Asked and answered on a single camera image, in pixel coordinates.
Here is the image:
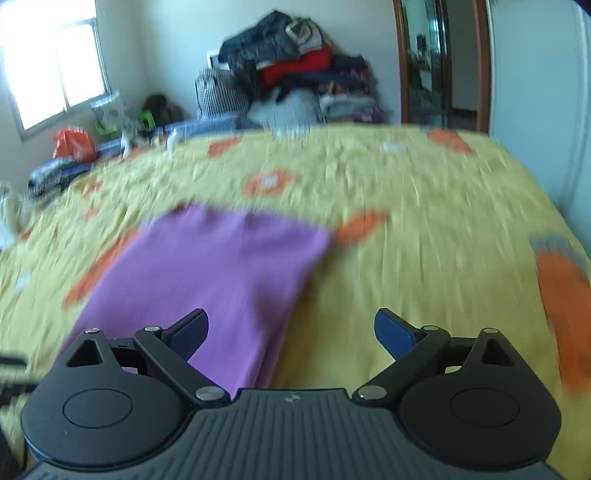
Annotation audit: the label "stack of folded clothes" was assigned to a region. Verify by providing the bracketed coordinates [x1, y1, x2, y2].
[318, 80, 384, 123]

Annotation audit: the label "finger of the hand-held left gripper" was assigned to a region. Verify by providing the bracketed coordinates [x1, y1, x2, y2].
[0, 354, 41, 408]

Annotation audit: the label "blue quilt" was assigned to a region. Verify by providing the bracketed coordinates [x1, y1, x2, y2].
[92, 115, 262, 153]

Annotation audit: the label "wooden door frame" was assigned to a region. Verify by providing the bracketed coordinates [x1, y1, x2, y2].
[392, 0, 491, 132]

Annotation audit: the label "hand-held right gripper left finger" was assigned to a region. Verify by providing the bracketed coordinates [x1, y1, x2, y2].
[65, 308, 230, 408]

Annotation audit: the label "white wardrobe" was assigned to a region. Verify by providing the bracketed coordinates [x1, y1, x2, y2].
[485, 0, 591, 259]

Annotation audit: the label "grey white bundle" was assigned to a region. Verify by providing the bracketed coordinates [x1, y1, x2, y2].
[247, 90, 324, 127]

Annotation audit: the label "red folded garment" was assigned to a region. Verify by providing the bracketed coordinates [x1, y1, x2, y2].
[256, 48, 335, 88]

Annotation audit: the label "dark backpack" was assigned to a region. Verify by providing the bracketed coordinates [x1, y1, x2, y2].
[142, 95, 183, 125]

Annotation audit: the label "floral pillow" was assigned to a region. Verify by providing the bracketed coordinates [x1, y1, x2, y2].
[91, 92, 127, 134]

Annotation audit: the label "navy folded garment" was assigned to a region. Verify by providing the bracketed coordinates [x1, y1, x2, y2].
[277, 55, 375, 95]

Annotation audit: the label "green plastic chair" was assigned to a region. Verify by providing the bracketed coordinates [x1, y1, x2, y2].
[95, 111, 155, 134]

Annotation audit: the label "window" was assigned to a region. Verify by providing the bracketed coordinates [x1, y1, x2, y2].
[0, 0, 114, 141]

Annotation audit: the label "dark striped clothes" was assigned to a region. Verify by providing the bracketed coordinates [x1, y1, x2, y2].
[28, 159, 93, 197]

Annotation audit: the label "beige white garment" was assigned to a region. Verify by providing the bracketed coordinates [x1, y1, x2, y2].
[286, 18, 324, 51]

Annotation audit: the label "white cloth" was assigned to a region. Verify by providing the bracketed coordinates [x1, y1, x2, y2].
[0, 182, 33, 250]

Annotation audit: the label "orange plastic bag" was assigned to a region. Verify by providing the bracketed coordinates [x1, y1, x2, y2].
[52, 129, 95, 162]

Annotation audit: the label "yellow printed bedspread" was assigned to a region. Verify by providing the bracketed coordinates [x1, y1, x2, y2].
[0, 124, 591, 480]

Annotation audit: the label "houndstooth bag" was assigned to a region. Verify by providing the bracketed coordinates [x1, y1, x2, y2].
[195, 68, 252, 118]

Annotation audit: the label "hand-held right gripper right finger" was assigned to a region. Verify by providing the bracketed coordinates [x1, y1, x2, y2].
[352, 308, 532, 408]

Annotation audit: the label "purple sweater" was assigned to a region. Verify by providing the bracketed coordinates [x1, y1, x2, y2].
[62, 203, 333, 398]

